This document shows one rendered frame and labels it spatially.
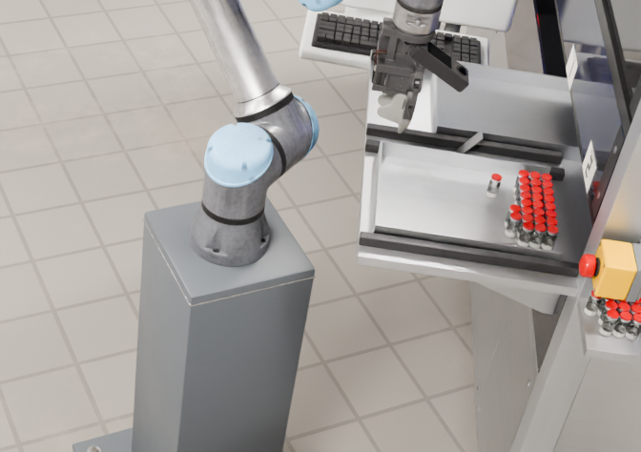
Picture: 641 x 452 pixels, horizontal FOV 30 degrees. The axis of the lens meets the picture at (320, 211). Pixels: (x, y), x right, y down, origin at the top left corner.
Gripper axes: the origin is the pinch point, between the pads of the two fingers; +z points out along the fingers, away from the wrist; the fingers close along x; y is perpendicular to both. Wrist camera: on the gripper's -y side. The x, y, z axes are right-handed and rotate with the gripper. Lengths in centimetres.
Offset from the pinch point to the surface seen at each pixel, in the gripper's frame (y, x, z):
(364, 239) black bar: 3.5, 8.0, 20.1
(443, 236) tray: -10.4, 6.0, 18.4
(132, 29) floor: 80, -193, 109
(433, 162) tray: -9.3, -19.7, 21.1
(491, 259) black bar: -19.6, 8.0, 20.3
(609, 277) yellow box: -36.3, 21.5, 9.0
